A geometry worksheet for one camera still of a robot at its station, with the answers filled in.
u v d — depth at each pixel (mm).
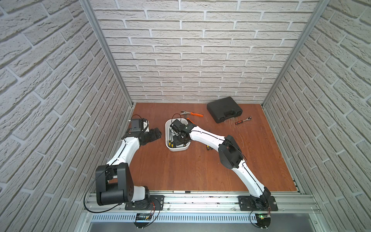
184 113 1137
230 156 588
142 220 710
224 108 1137
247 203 734
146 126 759
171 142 949
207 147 643
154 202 729
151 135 791
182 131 724
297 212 727
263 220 700
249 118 1098
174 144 888
